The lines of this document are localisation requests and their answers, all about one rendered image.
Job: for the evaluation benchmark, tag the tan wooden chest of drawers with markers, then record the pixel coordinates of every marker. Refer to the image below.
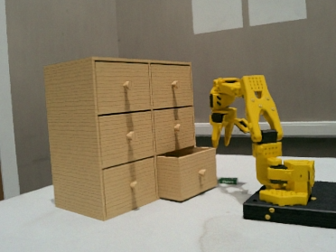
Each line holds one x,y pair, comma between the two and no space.
72,114

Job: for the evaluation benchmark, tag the white eraser with green sleeve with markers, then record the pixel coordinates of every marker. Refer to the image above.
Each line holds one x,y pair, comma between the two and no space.
227,180

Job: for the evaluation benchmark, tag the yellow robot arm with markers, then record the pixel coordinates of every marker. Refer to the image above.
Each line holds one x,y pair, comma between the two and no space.
269,170

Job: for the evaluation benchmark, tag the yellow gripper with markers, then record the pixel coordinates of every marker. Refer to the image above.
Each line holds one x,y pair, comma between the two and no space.
222,118

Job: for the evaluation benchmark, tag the tan cardboard drawer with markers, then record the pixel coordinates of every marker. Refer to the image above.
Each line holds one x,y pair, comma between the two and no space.
180,172
171,85
122,85
129,184
116,128
173,127

